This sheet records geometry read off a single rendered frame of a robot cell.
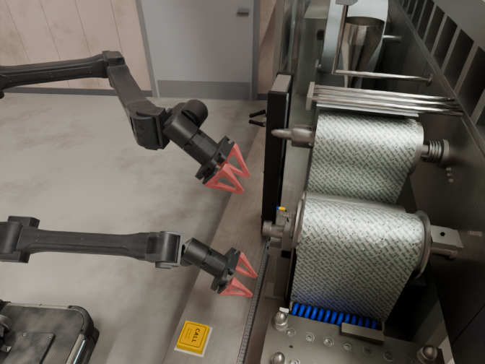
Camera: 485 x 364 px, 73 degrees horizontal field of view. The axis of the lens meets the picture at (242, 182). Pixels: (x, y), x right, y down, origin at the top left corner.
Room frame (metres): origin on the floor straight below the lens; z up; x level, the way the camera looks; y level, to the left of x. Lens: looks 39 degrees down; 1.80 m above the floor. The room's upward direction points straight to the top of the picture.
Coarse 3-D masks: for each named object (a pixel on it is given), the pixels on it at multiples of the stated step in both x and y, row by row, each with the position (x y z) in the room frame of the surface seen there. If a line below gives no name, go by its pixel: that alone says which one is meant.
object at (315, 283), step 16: (304, 272) 0.46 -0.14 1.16; (320, 272) 0.46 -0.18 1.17; (336, 272) 0.45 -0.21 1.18; (352, 272) 0.44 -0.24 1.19; (368, 272) 0.43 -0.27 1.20; (304, 288) 0.46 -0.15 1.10; (320, 288) 0.45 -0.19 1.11; (336, 288) 0.45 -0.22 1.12; (352, 288) 0.44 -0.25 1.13; (368, 288) 0.43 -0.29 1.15; (384, 288) 0.42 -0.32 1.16; (400, 288) 0.41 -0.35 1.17; (304, 304) 0.46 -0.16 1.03; (320, 304) 0.45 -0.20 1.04; (336, 304) 0.44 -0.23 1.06; (352, 304) 0.43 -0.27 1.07; (368, 304) 0.43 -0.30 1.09; (384, 304) 0.42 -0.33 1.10; (384, 320) 0.41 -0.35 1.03
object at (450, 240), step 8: (432, 232) 0.47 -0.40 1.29; (440, 232) 0.47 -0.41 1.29; (448, 232) 0.47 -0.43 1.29; (456, 232) 0.47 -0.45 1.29; (432, 240) 0.45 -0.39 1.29; (440, 240) 0.45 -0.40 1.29; (448, 240) 0.45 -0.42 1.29; (456, 240) 0.45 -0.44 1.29; (448, 248) 0.44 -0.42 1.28; (456, 248) 0.43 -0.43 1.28
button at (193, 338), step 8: (184, 328) 0.45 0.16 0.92; (192, 328) 0.45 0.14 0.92; (200, 328) 0.45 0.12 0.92; (208, 328) 0.45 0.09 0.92; (184, 336) 0.43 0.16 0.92; (192, 336) 0.43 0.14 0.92; (200, 336) 0.43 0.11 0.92; (184, 344) 0.41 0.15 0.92; (192, 344) 0.41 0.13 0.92; (200, 344) 0.41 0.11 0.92; (200, 352) 0.39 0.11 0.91
